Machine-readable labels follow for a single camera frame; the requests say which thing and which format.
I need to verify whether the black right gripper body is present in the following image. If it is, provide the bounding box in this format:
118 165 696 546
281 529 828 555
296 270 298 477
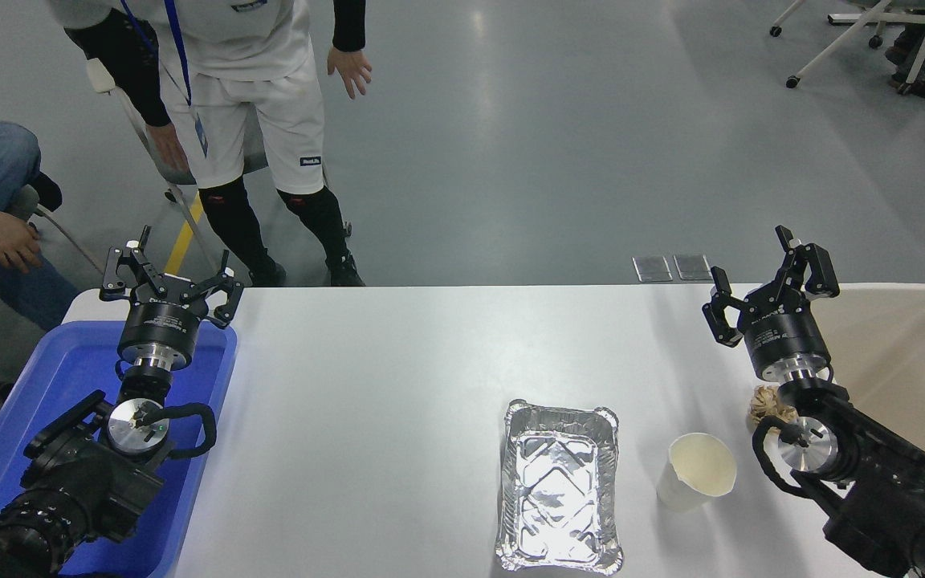
739 289 831 373

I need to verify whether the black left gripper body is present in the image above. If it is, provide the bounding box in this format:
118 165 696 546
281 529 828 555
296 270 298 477
119 294 208 356

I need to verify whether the white paper cup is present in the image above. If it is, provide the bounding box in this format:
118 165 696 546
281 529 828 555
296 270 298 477
656 433 738 513

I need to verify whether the person's right hand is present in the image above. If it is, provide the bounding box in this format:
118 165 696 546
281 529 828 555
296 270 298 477
147 122 193 173

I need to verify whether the person's hand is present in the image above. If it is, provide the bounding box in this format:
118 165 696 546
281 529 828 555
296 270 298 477
0 210 43 274

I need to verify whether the person's left hand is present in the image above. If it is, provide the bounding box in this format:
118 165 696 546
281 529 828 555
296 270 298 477
328 47 373 100

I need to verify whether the crumpled tan paper ball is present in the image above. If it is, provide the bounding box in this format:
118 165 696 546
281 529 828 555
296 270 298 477
748 385 799 428

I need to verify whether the blue plastic tray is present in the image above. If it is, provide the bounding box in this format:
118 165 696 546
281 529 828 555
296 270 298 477
0 321 238 578

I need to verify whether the large pale plastic bin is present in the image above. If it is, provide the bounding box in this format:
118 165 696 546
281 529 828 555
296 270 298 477
808 283 925 507

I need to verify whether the grey chair with thin legs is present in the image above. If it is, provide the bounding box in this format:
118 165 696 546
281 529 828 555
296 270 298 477
6 171 108 275

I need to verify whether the silver foil tray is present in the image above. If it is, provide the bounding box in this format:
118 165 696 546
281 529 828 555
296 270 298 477
495 399 624 576

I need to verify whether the white frame wheeled chair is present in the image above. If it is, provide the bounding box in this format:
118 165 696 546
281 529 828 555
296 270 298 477
769 0 925 89

